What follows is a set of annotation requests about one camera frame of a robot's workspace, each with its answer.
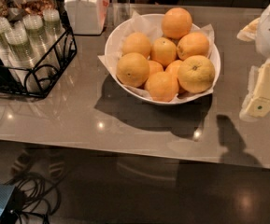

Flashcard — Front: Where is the front right large orange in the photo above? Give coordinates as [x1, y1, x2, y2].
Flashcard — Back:
[178, 55, 215, 93]

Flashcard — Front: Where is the white paper bowl liner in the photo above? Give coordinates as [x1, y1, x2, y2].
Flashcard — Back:
[97, 10, 216, 105]

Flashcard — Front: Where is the front centre orange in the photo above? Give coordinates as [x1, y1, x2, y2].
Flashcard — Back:
[144, 72, 179, 102]

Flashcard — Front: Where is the black wire rack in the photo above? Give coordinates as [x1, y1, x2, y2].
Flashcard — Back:
[0, 0, 77, 98]

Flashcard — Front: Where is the hidden right centre orange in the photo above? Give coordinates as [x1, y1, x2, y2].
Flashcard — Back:
[165, 60, 186, 94]

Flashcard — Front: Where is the black cable bundle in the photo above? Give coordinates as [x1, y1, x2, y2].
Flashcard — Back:
[3, 171, 63, 224]

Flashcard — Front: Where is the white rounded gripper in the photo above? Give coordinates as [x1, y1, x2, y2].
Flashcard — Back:
[236, 5, 270, 121]

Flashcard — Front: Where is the white ceramic canister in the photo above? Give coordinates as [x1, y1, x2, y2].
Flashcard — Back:
[64, 0, 109, 35]

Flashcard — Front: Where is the back right orange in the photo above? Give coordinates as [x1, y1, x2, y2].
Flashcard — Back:
[177, 32, 209, 61]

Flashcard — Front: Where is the small hidden centre orange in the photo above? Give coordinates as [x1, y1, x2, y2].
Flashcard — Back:
[149, 60, 163, 75]

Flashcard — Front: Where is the top orange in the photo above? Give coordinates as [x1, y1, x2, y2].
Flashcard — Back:
[162, 7, 192, 39]

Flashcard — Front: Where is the clear plastic cup stack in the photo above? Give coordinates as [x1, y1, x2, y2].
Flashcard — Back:
[0, 17, 20, 82]
[22, 15, 59, 68]
[6, 28, 47, 93]
[43, 8, 64, 57]

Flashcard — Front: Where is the white ceramic bowl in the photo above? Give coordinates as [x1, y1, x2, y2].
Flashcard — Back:
[104, 13, 221, 106]

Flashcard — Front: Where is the front left orange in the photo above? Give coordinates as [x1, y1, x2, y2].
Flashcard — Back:
[116, 52, 149, 88]

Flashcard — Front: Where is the back left orange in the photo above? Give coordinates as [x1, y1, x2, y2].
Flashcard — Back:
[121, 32, 151, 58]

